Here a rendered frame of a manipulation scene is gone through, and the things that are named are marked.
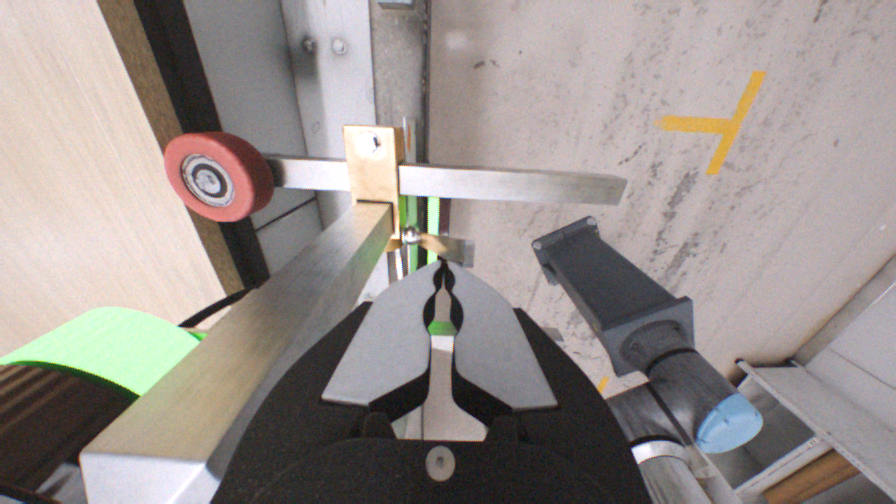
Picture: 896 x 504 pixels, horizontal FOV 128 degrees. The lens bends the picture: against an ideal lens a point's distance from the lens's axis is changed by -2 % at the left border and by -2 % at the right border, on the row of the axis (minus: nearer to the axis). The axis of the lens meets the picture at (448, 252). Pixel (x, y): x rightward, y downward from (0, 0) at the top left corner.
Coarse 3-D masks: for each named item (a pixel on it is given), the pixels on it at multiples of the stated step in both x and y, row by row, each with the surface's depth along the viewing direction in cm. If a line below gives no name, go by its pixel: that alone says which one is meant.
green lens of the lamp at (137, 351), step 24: (96, 312) 8; (120, 312) 8; (48, 336) 7; (72, 336) 7; (96, 336) 8; (120, 336) 8; (144, 336) 8; (168, 336) 9; (192, 336) 9; (0, 360) 7; (48, 360) 7; (72, 360) 7; (96, 360) 7; (120, 360) 7; (144, 360) 8; (168, 360) 8; (120, 384) 7; (144, 384) 8
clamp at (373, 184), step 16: (352, 128) 22; (368, 128) 22; (384, 128) 22; (400, 128) 25; (352, 144) 23; (384, 144) 23; (400, 144) 26; (352, 160) 24; (368, 160) 24; (384, 160) 24; (400, 160) 26; (352, 176) 24; (368, 176) 24; (384, 176) 24; (352, 192) 25; (368, 192) 25; (384, 192) 25; (400, 208) 27; (400, 224) 28; (400, 240) 29
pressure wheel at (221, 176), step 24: (192, 144) 20; (216, 144) 20; (240, 144) 21; (168, 168) 21; (192, 168) 21; (216, 168) 21; (240, 168) 21; (264, 168) 23; (192, 192) 22; (216, 192) 22; (240, 192) 22; (264, 192) 23; (216, 216) 23; (240, 216) 23
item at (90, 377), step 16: (256, 288) 15; (224, 304) 13; (240, 304) 11; (192, 320) 12; (48, 368) 7; (64, 368) 7; (96, 384) 7; (112, 384) 7; (0, 496) 5; (16, 496) 5; (32, 496) 5
